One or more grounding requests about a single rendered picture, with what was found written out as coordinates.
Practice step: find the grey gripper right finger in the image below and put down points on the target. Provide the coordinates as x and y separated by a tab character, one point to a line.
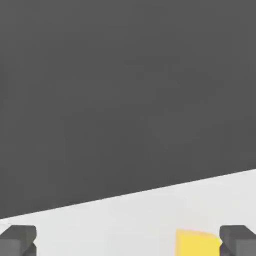
239	240

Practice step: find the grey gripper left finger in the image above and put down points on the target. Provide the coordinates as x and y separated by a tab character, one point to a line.
17	240

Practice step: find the large yellow box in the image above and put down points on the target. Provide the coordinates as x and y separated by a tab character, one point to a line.
197	244

